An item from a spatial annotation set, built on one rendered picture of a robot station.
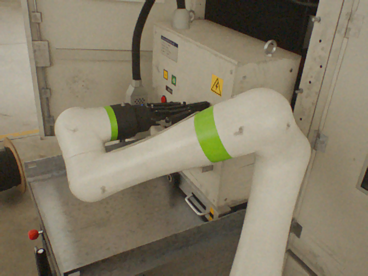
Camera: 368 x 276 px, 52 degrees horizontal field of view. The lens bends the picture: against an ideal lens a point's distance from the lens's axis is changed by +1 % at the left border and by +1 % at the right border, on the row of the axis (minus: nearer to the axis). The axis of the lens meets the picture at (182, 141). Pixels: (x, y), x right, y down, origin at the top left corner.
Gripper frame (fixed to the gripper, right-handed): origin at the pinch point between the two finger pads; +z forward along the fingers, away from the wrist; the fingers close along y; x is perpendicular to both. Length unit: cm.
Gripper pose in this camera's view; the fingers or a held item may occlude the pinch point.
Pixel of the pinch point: (197, 108)
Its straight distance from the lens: 108.6
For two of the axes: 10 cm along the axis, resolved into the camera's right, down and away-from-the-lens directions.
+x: 0.6, -8.7, -4.9
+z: 8.7, -1.9, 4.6
